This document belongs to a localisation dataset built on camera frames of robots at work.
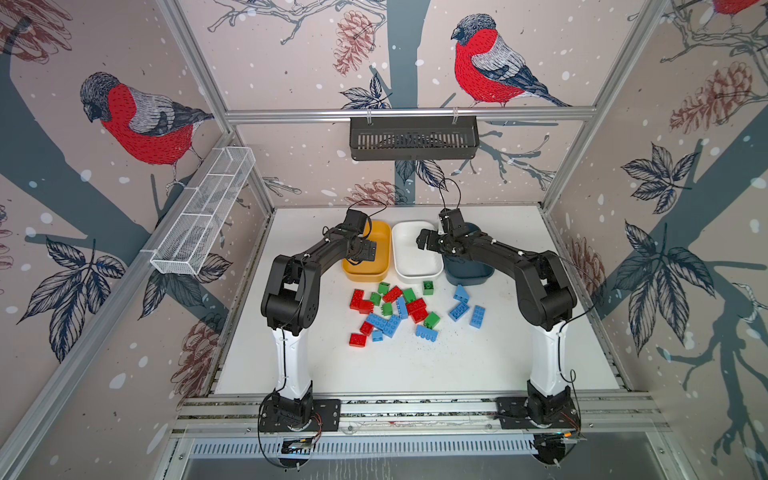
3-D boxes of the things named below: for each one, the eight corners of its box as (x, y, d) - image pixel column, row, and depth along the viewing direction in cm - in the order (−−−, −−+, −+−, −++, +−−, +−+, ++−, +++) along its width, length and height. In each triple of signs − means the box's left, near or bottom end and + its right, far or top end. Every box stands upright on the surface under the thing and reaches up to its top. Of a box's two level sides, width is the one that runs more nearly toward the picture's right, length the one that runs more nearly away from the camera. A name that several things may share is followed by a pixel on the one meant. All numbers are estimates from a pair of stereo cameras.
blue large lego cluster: (364, 326, 91) (363, 323, 89) (373, 309, 95) (372, 306, 93) (392, 338, 88) (392, 335, 87) (400, 320, 92) (400, 317, 91)
